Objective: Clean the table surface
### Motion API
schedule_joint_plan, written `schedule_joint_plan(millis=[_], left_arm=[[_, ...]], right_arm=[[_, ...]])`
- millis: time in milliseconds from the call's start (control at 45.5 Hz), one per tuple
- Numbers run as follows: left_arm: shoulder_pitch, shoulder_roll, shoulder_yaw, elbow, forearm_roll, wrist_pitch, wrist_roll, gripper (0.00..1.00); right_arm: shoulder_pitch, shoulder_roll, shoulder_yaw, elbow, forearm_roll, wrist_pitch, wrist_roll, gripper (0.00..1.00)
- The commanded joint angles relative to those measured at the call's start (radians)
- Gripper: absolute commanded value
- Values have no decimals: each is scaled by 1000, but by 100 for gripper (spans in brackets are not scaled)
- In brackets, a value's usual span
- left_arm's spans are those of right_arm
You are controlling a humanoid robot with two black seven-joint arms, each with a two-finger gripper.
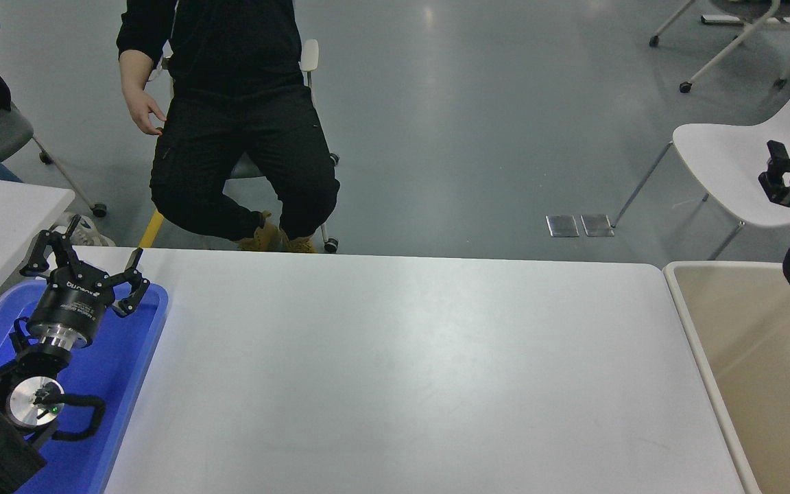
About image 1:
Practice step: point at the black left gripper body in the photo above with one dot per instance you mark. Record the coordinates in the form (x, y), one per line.
(73, 302)

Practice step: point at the person's right hand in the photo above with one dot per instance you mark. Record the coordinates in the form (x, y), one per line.
(145, 112)

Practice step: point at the white shoe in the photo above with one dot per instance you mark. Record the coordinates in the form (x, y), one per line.
(90, 237)

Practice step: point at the white shell chair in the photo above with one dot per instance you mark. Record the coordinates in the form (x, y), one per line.
(731, 165)

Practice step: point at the blue plastic tray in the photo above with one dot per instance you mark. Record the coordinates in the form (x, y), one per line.
(121, 370)

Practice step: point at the grey wheeled chair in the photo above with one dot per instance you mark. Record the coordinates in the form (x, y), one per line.
(11, 130)

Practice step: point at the large pale plastic bin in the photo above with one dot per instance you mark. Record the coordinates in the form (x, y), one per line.
(751, 357)

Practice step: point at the seated person with badge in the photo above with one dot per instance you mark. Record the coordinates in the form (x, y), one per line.
(244, 123)

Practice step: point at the metal floor plate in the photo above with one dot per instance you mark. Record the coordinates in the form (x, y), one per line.
(596, 225)
(561, 226)

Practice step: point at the wheeled white frame chair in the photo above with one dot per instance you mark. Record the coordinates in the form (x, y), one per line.
(745, 27)

